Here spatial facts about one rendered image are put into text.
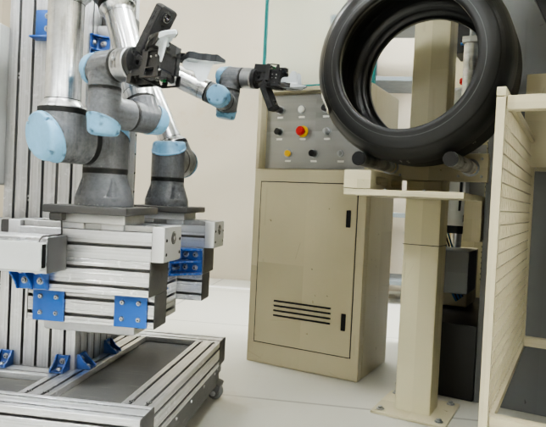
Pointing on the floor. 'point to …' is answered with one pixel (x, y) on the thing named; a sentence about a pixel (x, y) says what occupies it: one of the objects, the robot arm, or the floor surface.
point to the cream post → (425, 229)
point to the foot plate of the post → (444, 412)
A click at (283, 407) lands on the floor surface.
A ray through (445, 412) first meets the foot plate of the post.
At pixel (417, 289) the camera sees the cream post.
